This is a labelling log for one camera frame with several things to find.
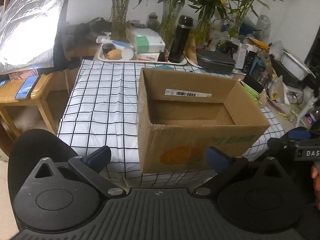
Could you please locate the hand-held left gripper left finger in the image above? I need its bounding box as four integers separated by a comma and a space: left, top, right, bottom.
25, 145, 127, 200

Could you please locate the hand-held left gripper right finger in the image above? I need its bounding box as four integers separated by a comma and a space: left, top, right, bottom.
194, 146, 288, 200

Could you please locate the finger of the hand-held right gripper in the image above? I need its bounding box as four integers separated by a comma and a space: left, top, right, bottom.
285, 127, 312, 141
267, 137, 297, 155

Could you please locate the brown cardboard box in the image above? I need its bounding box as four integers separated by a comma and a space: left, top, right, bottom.
136, 67, 272, 174

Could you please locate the person's right hand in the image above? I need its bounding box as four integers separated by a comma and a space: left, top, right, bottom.
310, 164, 320, 209

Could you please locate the blue soda can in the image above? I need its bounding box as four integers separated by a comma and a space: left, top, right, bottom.
306, 114, 318, 128

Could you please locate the white black checked tablecloth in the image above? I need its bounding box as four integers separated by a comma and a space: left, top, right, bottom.
57, 59, 285, 188

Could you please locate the green wet wipes pack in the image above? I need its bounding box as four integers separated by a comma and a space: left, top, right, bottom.
241, 81, 259, 102

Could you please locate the black chair back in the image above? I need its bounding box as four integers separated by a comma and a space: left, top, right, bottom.
7, 129, 80, 205

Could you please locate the white plastic container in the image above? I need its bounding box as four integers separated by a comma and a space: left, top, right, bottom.
280, 49, 317, 80

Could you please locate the wooden side table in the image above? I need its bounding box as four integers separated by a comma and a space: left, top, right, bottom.
0, 72, 58, 140

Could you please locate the white open carton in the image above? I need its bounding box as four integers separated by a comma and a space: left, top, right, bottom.
235, 42, 258, 70

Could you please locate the grey zip case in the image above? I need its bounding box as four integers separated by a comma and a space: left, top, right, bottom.
196, 48, 236, 75

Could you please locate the yellow cloth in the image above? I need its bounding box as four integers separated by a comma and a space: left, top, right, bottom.
246, 37, 270, 50

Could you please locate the tan bread roll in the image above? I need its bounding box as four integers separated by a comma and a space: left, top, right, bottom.
106, 49, 122, 60

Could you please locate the jar with white lid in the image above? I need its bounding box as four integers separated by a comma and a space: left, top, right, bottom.
121, 45, 137, 61

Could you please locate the black tape roll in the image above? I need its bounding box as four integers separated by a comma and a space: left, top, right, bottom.
102, 43, 115, 55

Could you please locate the red white flat box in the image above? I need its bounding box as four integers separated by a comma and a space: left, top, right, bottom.
136, 52, 160, 62

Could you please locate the white bottle with blue label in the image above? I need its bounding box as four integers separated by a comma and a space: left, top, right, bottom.
97, 37, 133, 50

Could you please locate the clear plastic bottle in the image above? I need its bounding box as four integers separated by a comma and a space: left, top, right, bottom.
256, 14, 272, 38

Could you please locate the green white tissue box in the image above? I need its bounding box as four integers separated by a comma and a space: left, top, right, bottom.
134, 35, 166, 54

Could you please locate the black thermos bottle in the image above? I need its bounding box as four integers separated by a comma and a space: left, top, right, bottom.
168, 15, 195, 64

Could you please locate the brown paper bag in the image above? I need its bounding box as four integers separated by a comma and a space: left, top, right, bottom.
125, 21, 138, 45

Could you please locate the bamboo plant in glass vase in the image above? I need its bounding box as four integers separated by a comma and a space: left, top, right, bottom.
150, 0, 198, 53
96, 0, 148, 42
185, 0, 235, 46
222, 0, 283, 38

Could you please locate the white plastic pack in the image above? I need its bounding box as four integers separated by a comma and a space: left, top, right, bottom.
130, 27, 160, 40

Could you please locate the silver foil bag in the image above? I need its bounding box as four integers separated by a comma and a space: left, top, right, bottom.
0, 0, 73, 75

